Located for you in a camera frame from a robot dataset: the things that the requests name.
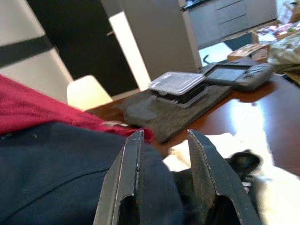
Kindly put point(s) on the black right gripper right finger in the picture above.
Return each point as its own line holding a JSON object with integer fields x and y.
{"x": 218, "y": 187}

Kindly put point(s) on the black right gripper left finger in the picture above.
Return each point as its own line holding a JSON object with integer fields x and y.
{"x": 124, "y": 182}

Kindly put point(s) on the red shirt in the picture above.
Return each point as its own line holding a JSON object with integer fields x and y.
{"x": 35, "y": 105}

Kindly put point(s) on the black round object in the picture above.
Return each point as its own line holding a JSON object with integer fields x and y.
{"x": 243, "y": 164}

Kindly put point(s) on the dark navy garment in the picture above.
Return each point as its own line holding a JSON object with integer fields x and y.
{"x": 58, "y": 175}

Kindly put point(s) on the dark grey slate board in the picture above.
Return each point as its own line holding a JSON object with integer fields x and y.
{"x": 168, "y": 122}

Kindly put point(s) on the white chair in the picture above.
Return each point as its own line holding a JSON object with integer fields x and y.
{"x": 86, "y": 93}

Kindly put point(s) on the black grey electronic device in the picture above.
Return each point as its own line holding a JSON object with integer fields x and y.
{"x": 225, "y": 75}

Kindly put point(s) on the black container clear lid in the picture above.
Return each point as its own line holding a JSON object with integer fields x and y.
{"x": 175, "y": 82}

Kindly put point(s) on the cardboard box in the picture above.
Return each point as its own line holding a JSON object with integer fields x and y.
{"x": 248, "y": 50}

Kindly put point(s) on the crinkled clear plastic bag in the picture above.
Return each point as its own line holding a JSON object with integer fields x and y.
{"x": 286, "y": 54}

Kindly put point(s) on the grey drawer cabinet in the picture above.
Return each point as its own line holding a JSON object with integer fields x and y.
{"x": 234, "y": 21}

